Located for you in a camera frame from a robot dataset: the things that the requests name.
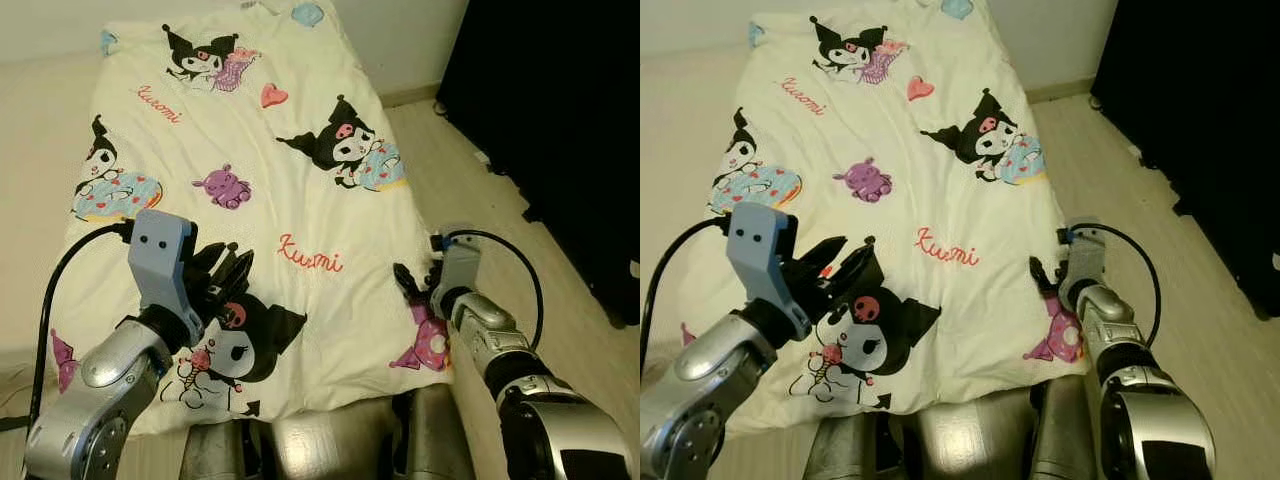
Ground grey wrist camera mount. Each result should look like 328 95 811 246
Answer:
1062 235 1106 301
432 242 481 311
128 210 208 346
727 203 813 341

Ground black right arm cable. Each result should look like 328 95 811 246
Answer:
1058 222 1161 346
432 230 544 351

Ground black cabinet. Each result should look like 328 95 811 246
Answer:
1090 0 1280 321
437 0 641 326

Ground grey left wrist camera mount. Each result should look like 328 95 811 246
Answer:
128 210 208 346
727 203 813 341

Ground silver robot right leg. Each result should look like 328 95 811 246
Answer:
405 385 476 480
1035 385 1101 480

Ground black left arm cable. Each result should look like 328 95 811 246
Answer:
28 222 136 431
640 215 736 351

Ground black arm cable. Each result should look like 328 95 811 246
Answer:
432 230 544 351
1058 222 1161 346
640 215 736 351
28 222 136 431

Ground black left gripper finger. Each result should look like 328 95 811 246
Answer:
212 246 257 313
826 238 882 319
795 236 849 287
192 240 233 291

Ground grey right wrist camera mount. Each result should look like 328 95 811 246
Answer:
1062 235 1106 301
432 242 481 311

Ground cream cartoon print blanket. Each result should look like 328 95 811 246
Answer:
45 0 456 436
680 0 1091 431

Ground silver robot waist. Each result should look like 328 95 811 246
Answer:
268 395 401 480
915 390 1036 480

